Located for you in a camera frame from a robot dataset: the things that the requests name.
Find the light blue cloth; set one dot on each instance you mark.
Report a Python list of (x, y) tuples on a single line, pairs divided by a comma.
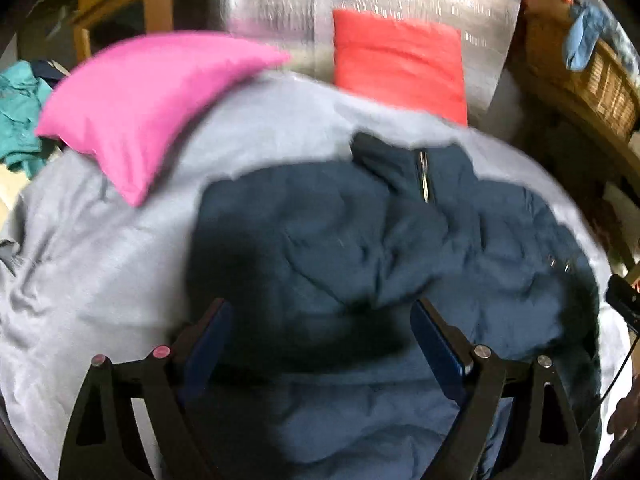
[(589, 24)]

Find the navy blue puffer jacket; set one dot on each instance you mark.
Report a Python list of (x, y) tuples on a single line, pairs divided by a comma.
[(321, 377)]

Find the silver foil insulation mat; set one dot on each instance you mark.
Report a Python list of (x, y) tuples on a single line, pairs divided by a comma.
[(306, 29)]

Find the teal shirt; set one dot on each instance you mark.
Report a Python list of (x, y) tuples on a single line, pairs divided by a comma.
[(22, 98)]

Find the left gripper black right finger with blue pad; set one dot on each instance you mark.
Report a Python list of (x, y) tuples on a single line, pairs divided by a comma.
[(541, 439)]

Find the grey bed sheet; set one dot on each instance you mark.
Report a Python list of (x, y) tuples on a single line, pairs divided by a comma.
[(82, 272)]

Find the red pillow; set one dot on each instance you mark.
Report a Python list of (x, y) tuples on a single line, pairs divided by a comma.
[(414, 65)]

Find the orange wooden pillar cabinet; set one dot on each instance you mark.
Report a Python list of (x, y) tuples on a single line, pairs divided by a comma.
[(130, 5)]

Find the wooden side table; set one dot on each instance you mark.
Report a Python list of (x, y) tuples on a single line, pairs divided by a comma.
[(599, 171)]

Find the wicker basket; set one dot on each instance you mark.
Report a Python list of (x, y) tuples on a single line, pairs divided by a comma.
[(603, 88)]

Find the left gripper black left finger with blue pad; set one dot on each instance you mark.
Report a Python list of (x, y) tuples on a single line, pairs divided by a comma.
[(102, 438)]

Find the pink pillow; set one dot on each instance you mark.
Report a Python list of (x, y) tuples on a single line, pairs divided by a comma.
[(126, 105)]

